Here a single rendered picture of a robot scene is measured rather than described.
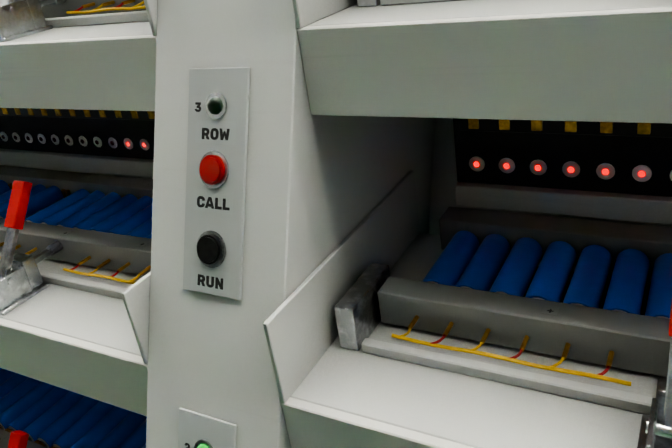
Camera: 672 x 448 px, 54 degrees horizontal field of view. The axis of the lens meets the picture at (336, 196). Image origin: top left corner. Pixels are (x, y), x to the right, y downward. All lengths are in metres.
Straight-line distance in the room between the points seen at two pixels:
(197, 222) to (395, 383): 0.14
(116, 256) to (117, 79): 0.15
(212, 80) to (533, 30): 0.17
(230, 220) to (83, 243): 0.20
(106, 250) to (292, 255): 0.21
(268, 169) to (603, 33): 0.17
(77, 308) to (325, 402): 0.21
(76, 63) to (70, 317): 0.17
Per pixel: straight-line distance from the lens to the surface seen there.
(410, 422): 0.33
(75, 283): 0.52
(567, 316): 0.36
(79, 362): 0.46
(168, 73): 0.38
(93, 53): 0.43
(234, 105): 0.35
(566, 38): 0.29
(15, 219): 0.52
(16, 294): 0.53
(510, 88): 0.30
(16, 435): 0.57
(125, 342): 0.44
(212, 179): 0.35
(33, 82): 0.49
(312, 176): 0.35
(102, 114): 0.64
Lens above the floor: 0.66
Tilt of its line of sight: 4 degrees down
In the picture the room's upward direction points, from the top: 3 degrees clockwise
